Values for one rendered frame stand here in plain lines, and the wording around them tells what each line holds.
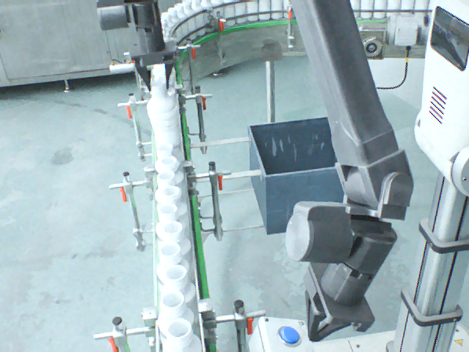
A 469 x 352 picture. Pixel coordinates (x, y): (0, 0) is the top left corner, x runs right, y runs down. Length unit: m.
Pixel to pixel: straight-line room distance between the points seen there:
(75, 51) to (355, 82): 3.90
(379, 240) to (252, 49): 2.02
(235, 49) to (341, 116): 1.95
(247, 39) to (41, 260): 1.52
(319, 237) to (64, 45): 3.93
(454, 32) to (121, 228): 2.19
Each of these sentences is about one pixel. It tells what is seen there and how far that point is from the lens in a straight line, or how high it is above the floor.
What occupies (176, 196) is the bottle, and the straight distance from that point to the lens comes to 1.06.
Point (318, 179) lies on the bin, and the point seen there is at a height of 0.92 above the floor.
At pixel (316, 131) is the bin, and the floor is 0.90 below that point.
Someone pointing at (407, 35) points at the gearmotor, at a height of 0.99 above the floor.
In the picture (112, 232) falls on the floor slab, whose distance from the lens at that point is 2.88.
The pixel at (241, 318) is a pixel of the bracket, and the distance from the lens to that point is 0.90.
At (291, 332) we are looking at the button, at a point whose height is 1.12.
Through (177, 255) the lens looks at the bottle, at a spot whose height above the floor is 1.16.
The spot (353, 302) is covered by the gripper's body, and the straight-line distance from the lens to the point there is 0.68.
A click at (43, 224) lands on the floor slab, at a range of 3.08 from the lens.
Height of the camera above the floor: 1.78
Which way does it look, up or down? 35 degrees down
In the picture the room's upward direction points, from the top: 4 degrees counter-clockwise
